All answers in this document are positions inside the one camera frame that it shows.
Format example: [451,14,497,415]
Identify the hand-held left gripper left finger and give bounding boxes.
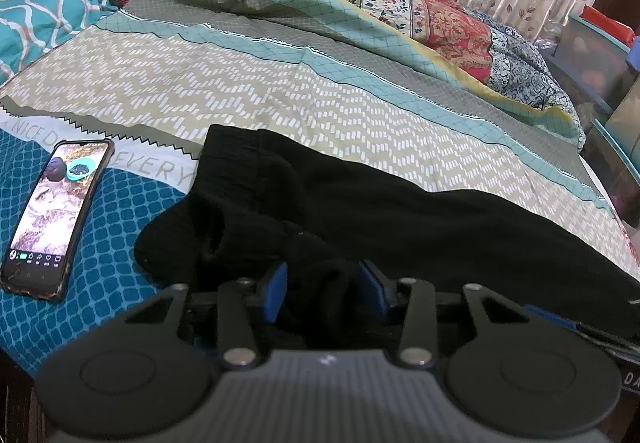
[125,263,291,370]

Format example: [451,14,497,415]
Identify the teal lidded storage box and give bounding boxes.
[542,5,640,124]

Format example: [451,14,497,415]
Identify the black pants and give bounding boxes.
[134,123,640,356]

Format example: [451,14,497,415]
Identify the clear plastic storage bin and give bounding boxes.
[582,118,640,229]

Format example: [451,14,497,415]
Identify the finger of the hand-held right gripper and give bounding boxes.
[525,303,640,365]

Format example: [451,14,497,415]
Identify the patterned teal and beige bedsheet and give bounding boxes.
[0,0,640,379]

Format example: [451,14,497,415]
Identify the smartphone in dark case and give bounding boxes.
[0,139,116,305]

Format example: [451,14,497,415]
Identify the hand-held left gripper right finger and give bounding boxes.
[356,260,527,369]

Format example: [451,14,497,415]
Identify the teal lattice pillow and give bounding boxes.
[0,0,119,84]

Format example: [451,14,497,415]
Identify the floral patchwork quilt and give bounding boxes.
[277,0,587,148]

